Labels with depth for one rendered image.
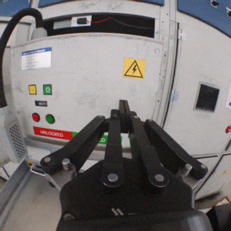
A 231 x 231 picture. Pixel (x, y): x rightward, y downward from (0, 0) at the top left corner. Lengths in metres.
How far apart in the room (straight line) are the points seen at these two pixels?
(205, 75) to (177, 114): 0.26
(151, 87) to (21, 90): 0.41
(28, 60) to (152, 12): 0.54
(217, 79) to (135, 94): 0.56
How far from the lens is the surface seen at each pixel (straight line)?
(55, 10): 0.71
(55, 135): 0.43
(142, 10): 0.63
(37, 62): 0.39
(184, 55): 0.62
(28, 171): 0.66
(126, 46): 0.32
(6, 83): 0.69
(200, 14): 0.75
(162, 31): 0.61
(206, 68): 0.70
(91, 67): 0.32
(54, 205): 0.52
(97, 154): 0.37
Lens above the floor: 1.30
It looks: 23 degrees down
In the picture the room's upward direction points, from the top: 5 degrees clockwise
